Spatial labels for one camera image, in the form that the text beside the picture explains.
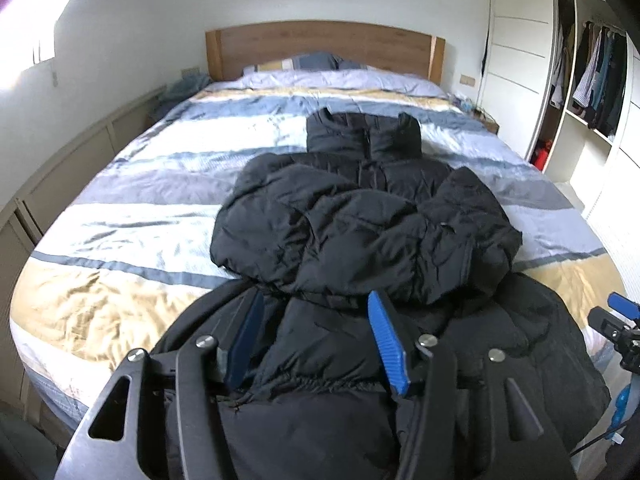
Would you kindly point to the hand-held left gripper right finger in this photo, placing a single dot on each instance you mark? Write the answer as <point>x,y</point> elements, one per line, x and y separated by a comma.
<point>390,345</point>

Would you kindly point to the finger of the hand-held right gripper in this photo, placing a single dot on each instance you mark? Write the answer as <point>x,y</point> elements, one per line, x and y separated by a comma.
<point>625,305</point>
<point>607,325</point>

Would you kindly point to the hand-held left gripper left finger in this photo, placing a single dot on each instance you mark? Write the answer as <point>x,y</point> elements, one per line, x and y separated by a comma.
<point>243,340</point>

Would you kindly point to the black puffer coat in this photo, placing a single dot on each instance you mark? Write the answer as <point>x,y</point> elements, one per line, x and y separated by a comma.
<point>350,220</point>

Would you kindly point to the row of hanging clothes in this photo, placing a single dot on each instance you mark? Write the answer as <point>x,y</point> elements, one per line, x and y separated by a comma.
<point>600,85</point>

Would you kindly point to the red object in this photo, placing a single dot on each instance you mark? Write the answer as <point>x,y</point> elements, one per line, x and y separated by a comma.
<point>541,156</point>

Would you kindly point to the bed with striped duvet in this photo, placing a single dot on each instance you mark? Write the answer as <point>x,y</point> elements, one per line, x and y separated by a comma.
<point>125,200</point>

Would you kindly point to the wooden nightstand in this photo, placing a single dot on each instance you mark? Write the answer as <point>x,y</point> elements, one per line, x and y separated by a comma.
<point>487,122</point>

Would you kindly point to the hanging light jacket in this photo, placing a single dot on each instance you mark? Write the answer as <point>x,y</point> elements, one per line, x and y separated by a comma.
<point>558,67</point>

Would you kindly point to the blue crumpled cloth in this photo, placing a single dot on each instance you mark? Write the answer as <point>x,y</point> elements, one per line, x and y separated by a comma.
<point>180,92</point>

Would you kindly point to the striped pillow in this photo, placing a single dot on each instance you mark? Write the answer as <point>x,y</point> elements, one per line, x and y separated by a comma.
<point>315,60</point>

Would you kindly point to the white wardrobe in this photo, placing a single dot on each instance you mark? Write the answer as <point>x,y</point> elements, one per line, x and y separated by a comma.
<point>515,35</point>

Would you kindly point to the wooden headboard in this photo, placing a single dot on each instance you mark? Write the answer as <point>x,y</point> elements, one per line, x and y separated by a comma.
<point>325,42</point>

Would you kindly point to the window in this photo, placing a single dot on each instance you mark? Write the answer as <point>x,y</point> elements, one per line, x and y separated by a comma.
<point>30,20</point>

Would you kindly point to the low beige wall cabinet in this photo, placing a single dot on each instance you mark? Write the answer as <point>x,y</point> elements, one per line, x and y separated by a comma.
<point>65,160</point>

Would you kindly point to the beige wall plate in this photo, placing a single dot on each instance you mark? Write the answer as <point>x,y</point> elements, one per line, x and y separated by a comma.
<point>466,80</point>

